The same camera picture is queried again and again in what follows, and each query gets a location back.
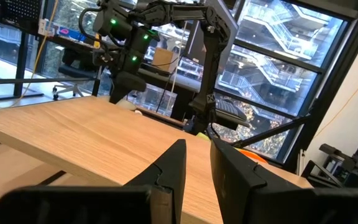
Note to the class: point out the black perforated panel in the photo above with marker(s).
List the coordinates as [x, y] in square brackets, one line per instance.
[20, 14]

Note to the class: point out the brown cardboard box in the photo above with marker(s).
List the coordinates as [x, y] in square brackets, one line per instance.
[164, 59]

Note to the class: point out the small bright orange cup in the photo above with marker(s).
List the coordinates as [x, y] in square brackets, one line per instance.
[252, 155]

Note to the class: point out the white ceramic mug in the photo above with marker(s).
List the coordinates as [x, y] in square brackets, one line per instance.
[126, 105]

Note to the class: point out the black diagonal brace bar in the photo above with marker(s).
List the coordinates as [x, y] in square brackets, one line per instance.
[269, 132]

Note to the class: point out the black equipment pile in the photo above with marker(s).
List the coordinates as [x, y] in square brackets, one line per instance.
[343, 168]

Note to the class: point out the dark background desk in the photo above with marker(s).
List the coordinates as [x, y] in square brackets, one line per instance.
[166, 79]

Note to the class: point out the black horizontal rail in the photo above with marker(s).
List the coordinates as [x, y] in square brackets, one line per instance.
[36, 81]

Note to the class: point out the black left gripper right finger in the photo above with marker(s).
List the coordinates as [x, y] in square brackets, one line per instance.
[238, 186]

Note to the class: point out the green microfibre cloth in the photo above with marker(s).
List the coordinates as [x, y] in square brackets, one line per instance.
[202, 136]

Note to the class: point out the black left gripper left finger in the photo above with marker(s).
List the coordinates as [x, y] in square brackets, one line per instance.
[166, 168]

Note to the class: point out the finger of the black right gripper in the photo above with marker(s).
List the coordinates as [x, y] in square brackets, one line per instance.
[129, 84]

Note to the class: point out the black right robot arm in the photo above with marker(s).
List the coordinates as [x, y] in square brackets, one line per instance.
[211, 62]

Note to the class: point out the wooden tray rack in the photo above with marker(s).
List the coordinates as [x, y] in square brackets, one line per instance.
[89, 133]

